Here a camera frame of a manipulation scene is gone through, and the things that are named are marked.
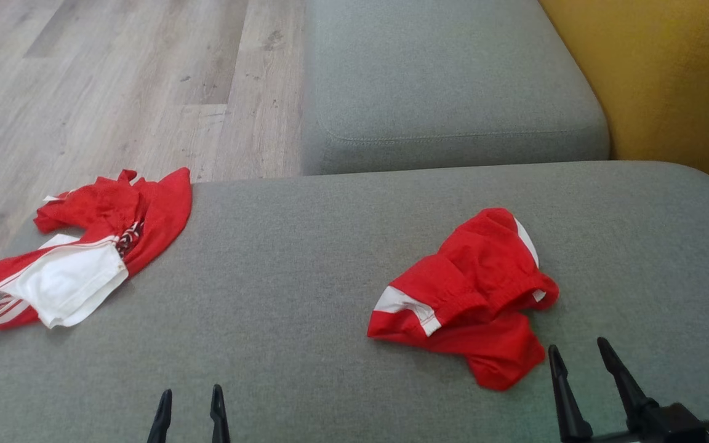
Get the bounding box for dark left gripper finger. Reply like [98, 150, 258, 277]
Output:
[210, 385, 231, 443]
[147, 389, 172, 443]

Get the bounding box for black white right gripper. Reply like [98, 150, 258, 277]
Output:
[548, 337, 709, 443]

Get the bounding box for red white shorts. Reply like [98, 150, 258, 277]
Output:
[367, 207, 559, 392]

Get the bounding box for red white basketball jersey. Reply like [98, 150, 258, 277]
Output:
[0, 167, 193, 330]

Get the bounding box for grey sofa seat cushion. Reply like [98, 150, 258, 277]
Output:
[0, 161, 709, 443]

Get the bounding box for mustard yellow pillow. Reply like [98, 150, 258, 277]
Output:
[539, 0, 709, 207]

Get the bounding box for grey sofa chaise cushion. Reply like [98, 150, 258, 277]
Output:
[301, 0, 611, 177]

